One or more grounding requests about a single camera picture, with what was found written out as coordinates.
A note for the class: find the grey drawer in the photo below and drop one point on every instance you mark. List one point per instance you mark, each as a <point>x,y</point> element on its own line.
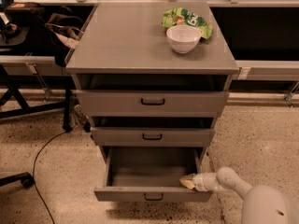
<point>153,132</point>
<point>150,174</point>
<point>153,95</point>

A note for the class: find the black table stand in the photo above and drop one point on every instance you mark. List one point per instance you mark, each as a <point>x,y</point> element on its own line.
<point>13,91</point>

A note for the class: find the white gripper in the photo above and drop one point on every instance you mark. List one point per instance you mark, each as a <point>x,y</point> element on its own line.
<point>198,182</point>

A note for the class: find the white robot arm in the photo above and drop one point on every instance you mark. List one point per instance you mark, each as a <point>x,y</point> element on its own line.
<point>261,204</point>

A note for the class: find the black desk with items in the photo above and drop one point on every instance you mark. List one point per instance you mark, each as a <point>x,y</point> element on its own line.
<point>25,30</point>

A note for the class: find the white bowl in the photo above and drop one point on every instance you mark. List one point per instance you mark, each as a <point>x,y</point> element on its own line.
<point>183,38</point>

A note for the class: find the dark bag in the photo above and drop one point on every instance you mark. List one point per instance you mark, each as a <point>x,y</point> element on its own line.
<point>64,30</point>

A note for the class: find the grey bottom drawer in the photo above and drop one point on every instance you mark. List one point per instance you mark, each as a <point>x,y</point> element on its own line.
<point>150,174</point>

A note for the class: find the green snack bag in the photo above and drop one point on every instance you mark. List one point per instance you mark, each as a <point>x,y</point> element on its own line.
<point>181,16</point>

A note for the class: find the grey drawer cabinet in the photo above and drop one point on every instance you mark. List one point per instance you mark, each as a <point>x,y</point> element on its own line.
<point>128,38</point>

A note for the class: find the grey top drawer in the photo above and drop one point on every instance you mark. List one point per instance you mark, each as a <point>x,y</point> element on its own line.
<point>153,95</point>

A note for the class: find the black chair base caster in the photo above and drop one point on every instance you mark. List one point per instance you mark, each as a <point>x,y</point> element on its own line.
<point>25,178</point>

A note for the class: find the grey middle drawer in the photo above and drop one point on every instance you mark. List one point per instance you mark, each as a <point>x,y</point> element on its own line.
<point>153,132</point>

